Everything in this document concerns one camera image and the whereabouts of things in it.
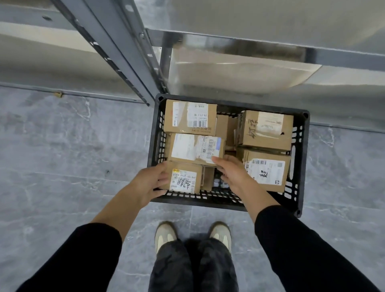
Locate handwritten label cardboard parcel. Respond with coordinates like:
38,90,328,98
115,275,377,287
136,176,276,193
159,161,204,195

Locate pile of cardboard boxes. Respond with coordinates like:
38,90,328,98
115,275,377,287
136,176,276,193
163,99,294,193

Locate person's right forearm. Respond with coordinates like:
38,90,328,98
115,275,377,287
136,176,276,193
241,187,382,292

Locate person's left forearm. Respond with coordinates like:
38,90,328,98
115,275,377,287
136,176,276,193
16,180,145,292

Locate beige left shoe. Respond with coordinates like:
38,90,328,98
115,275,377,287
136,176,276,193
154,221,178,255

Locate person's right hand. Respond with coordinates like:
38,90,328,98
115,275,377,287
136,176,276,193
211,155,265,209

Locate black plastic crate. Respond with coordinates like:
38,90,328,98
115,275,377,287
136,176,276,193
147,93,310,218

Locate grey metal shelf unit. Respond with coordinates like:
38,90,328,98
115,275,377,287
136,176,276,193
132,0,385,134
0,0,148,105

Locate grey metal rack upright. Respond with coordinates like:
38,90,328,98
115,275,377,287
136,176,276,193
51,0,169,106

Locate beige shoe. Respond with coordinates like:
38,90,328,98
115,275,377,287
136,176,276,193
154,221,178,255
208,221,232,252

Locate beige right shoe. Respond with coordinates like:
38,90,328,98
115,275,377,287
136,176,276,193
208,221,232,252

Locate dark grey trousers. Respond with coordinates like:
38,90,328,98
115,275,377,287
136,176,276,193
148,238,240,292

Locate person's left hand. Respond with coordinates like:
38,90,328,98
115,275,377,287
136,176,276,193
129,162,171,209

